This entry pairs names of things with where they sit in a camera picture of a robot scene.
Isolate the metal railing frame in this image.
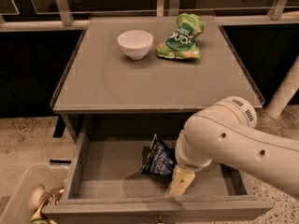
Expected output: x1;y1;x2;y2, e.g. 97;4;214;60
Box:
0;0;299;32

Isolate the green chip bag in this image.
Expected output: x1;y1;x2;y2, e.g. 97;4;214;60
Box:
156;13;205;60

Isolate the blue chip bag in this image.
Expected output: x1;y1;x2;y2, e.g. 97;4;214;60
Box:
140;134;177;176

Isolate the beige suction cup toy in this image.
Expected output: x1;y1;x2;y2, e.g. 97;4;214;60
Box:
27;184;58;214

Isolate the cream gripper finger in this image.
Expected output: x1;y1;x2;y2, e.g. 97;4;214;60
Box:
170;180;189;196

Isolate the white bowl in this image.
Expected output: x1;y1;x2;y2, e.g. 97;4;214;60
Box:
118;30;153;60

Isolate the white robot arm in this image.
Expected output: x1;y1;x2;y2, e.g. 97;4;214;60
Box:
170;96;299;198

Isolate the open grey top drawer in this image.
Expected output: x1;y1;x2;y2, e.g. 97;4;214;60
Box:
42;131;275;224

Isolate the grey cabinet with counter top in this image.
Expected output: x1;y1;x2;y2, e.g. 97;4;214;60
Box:
51;16;264;134

